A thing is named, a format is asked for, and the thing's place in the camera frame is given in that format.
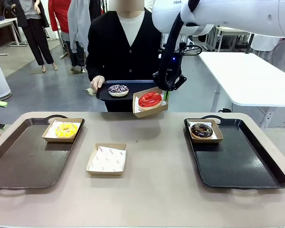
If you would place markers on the small white background table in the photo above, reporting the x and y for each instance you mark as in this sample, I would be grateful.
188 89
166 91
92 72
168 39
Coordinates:
2 23

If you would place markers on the small black serving tray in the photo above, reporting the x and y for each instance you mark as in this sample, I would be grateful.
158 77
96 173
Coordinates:
102 93

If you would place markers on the chocolate glazed donut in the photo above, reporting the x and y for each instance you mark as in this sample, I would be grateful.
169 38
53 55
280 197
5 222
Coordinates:
197 133

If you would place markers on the white sprinkled chocolate donut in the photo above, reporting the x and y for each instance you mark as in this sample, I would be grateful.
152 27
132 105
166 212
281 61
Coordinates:
118 91

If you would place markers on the grey background workbench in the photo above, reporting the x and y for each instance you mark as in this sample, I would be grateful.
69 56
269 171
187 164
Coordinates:
230 32

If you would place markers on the mannequin in black jacket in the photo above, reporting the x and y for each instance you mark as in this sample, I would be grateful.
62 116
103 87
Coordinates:
35 35

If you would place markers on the large white table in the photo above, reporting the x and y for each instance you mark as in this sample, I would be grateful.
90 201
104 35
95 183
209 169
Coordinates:
251 78

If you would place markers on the person right forearm black sleeve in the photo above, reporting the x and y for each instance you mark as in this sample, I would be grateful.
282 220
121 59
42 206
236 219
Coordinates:
92 64

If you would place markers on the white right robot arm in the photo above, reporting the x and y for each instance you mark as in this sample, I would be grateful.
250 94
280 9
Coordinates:
228 12

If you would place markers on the black hanging garment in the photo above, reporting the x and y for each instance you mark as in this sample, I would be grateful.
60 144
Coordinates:
96 7

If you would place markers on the red glazed donut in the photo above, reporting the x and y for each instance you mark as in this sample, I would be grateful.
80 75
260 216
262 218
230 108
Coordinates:
148 102

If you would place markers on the grey hanging garment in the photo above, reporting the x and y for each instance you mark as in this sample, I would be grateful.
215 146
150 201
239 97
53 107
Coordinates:
77 28

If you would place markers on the white red-printed paper liner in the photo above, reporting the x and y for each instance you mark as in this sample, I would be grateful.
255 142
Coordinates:
107 159
192 125
136 107
51 131

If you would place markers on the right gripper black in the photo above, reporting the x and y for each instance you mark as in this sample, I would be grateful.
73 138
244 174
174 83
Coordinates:
177 66

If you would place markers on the person in black cardigan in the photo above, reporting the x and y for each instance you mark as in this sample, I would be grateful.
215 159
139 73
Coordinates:
114 47

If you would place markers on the red hanging garment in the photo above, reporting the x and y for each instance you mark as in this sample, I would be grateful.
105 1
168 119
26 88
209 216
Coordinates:
58 16

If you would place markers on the large brown serving tray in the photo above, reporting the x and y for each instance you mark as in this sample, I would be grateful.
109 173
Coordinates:
26 161

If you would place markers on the person right hand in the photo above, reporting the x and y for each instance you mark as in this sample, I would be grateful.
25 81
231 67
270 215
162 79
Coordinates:
97 82

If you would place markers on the square brown cardboard box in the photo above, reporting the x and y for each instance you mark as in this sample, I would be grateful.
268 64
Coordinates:
147 114
59 140
104 173
207 141

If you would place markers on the yellow glazed donut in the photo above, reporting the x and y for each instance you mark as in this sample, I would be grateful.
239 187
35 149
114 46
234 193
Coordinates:
61 133

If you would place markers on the large black serving tray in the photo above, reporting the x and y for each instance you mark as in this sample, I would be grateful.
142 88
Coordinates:
235 161

